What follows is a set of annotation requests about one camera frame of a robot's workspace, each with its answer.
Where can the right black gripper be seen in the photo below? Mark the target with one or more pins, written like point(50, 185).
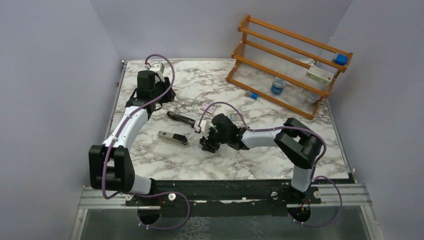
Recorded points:
point(207, 143)

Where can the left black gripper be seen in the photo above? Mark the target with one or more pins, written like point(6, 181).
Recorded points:
point(168, 97)

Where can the red white staple box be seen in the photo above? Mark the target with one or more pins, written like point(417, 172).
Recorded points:
point(208, 108)

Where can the beige black stapler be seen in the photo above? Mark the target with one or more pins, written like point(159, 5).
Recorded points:
point(173, 138)

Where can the beige staple box tray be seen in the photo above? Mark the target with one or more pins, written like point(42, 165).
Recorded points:
point(234, 117)

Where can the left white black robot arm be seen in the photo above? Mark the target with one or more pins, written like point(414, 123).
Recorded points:
point(110, 164)

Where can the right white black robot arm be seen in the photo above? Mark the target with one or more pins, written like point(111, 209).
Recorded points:
point(300, 145)

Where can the blue white cup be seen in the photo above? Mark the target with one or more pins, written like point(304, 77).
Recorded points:
point(278, 85)

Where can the orange wooden shelf rack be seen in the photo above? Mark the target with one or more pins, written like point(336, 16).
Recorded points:
point(266, 51)

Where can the white bottle behind rack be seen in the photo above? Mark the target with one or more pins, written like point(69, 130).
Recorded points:
point(313, 97)

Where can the white red carton box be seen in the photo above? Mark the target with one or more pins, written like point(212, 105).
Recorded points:
point(320, 75)

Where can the blue cube on shelf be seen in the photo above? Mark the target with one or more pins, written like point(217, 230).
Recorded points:
point(340, 59)

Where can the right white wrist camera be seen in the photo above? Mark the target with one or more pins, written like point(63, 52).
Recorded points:
point(200, 126)

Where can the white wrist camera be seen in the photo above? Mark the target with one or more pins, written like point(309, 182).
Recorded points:
point(200, 126)
point(157, 67)

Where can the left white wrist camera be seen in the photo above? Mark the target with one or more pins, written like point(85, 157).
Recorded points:
point(157, 67)

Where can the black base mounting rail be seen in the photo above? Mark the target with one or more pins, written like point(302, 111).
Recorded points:
point(225, 198)

